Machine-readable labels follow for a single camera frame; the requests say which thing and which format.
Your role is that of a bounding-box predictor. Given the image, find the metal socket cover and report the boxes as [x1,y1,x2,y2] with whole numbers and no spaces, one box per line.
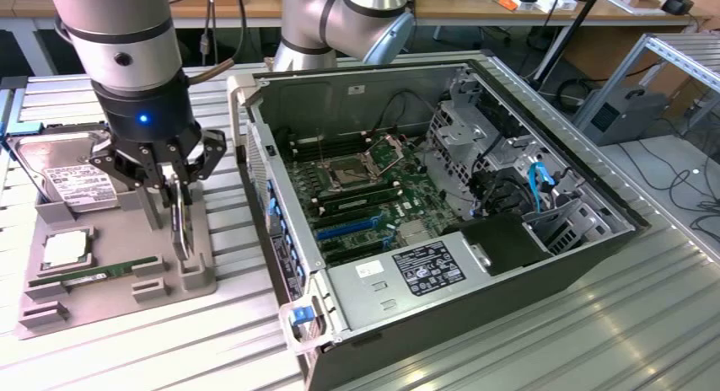
[362,133,411,175]

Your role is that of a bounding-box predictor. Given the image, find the black RAM slot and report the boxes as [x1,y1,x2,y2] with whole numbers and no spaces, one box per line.
[288,128,367,147]
[310,182,395,207]
[291,137,373,157]
[306,177,391,202]
[288,133,370,152]
[292,142,374,162]

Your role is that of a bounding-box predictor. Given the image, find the silver CPU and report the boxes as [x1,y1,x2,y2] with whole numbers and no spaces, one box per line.
[41,230,95,268]

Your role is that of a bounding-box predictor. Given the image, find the black plastic shroud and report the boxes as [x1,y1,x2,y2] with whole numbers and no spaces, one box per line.
[441,213,556,277]

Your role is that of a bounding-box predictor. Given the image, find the black looped wire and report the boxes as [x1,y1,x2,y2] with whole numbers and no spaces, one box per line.
[377,89,439,133]

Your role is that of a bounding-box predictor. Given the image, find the blue expansion slot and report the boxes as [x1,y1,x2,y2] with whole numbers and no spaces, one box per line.
[315,216,385,241]

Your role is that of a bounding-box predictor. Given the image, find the grey power supply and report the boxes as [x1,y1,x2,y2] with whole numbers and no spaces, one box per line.
[324,233,499,333]

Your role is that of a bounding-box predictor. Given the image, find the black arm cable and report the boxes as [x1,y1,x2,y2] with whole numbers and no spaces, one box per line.
[188,0,250,85]

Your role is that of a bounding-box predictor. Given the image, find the grey parts rack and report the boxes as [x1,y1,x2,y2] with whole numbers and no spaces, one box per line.
[11,178,219,340]

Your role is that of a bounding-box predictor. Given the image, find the silver hard disk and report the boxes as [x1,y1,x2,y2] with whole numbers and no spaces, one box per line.
[13,129,120,215]

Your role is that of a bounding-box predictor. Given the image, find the long black expansion slot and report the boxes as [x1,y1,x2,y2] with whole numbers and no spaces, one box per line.
[324,243,395,268]
[311,206,382,230]

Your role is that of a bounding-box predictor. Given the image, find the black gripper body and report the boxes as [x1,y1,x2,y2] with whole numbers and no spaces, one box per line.
[92,72,203,150]

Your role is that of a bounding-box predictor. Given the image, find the metal disk bay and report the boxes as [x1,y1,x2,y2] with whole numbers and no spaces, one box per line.
[425,98,495,198]
[519,195,634,257]

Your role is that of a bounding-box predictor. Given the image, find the green motherboard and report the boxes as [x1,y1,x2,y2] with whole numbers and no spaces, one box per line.
[280,129,467,270]

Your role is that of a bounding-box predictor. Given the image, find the black tripod pole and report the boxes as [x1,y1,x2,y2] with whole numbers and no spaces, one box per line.
[532,0,609,83]

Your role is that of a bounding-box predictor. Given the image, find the open black PC case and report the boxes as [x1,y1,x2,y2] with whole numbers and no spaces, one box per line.
[226,57,653,391]

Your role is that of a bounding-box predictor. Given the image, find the blue disk wire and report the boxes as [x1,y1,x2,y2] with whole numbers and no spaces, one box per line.
[526,160,560,215]

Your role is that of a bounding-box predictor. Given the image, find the CPU socket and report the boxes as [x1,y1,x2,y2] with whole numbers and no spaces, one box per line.
[319,153,385,195]

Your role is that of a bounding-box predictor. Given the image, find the black green graphics card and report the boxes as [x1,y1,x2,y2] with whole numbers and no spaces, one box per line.
[157,161,196,261]

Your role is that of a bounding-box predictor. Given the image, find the wooden desk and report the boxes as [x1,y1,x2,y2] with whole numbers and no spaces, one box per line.
[0,0,716,29]

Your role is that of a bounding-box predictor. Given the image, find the aluminium profile frame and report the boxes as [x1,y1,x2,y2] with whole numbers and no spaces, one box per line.
[584,31,720,142]

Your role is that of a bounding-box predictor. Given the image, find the black desk device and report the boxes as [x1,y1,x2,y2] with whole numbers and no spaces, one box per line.
[658,0,698,16]

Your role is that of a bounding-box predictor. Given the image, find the green RAM stick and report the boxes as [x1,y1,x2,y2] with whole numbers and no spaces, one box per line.
[319,187,399,213]
[27,255,159,287]

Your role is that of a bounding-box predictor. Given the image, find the grey metal cabinet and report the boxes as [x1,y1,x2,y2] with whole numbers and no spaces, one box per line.
[573,87,670,147]

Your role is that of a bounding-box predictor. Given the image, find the black wire bundle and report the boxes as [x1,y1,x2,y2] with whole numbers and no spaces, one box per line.
[466,167,536,222]

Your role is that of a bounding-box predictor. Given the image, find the silver chipset heatsink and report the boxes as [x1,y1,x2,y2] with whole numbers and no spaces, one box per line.
[395,222,438,244]

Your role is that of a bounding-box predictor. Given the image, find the black floor cables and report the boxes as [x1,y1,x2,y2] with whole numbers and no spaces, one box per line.
[638,140,720,244]

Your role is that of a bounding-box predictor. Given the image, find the hard drive in blue caddy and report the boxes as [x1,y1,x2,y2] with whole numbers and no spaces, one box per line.
[0,120,111,198]

